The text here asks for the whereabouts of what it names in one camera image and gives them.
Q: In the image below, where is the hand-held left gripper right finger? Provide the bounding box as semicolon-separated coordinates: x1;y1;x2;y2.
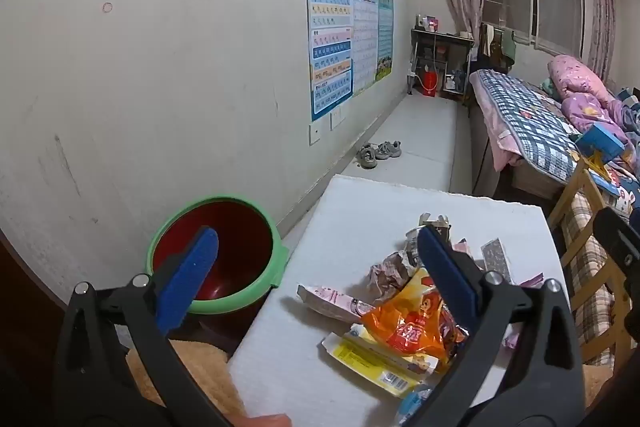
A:
415;223;586;427

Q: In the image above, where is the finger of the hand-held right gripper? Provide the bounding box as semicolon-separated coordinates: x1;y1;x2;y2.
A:
591;206;640;288

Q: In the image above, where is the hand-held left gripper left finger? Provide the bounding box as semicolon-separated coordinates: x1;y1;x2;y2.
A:
52;226;236;427

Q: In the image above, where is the green-rimmed red trash bin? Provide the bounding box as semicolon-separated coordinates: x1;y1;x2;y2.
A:
146;195;289;315

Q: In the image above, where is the printed colourful cloth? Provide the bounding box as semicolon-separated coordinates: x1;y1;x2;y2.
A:
595;157;640;218

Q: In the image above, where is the speckled grey packet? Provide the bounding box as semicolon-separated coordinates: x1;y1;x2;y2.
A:
480;237;513;283

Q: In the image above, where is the wooden chair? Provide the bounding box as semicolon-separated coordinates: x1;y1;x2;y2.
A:
547;152;636;363

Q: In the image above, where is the crumpled brown paper wrapper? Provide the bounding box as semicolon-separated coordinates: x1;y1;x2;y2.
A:
367;252;416;303

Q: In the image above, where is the orange snack wrapper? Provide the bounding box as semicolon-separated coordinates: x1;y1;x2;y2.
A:
360;267;471;375

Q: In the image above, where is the blue box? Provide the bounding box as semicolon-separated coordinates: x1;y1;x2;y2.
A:
575;123;626;165

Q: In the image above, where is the pink flattened carton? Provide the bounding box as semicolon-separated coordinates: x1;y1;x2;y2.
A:
297;284;376;323

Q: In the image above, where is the yellow white flattened carton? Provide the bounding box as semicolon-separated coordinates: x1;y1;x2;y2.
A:
321;324;441;398

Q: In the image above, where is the purple duvet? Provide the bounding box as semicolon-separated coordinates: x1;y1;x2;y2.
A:
560;92;632;138

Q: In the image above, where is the blue plaid blanket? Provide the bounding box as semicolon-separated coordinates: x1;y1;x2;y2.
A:
470;69;591;182

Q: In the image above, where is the pink bed sheet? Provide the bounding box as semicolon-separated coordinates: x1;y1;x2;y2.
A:
480;107;523;172

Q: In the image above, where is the pink duvet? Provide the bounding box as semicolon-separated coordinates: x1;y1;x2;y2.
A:
547;54;613;102

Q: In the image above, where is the red bucket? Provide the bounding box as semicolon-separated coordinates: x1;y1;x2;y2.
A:
419;69;441;96

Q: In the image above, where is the dark metal desk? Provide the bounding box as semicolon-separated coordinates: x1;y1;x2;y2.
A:
411;28;475;100

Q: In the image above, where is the green-edged wall poster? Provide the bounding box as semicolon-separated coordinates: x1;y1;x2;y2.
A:
375;0;395;82

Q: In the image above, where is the pale chart wall poster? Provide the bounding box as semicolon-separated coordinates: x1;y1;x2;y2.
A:
352;0;379;96

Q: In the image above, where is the blue wall poster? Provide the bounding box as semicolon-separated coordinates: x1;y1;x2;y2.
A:
305;0;355;122

